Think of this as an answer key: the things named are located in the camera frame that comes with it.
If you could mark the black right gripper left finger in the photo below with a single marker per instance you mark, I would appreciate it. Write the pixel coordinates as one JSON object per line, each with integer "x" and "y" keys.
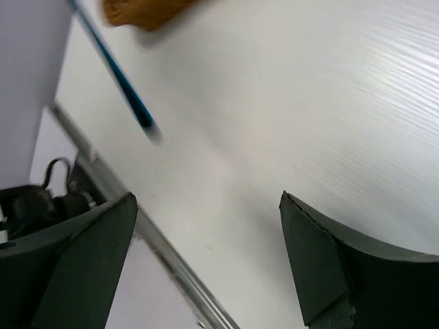
{"x": 66, "y": 276}

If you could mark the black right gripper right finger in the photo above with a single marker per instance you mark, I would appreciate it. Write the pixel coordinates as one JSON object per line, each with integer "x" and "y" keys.
{"x": 347, "y": 279}

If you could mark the blue iridescent fork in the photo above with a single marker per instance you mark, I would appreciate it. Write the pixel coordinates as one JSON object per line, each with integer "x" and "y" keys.
{"x": 135, "y": 104}

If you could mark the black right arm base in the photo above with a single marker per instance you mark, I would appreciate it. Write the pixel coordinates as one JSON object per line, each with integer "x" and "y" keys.
{"x": 31, "y": 208}

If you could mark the brown wicker cutlery tray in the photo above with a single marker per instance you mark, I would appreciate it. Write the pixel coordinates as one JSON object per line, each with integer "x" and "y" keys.
{"x": 149, "y": 15}

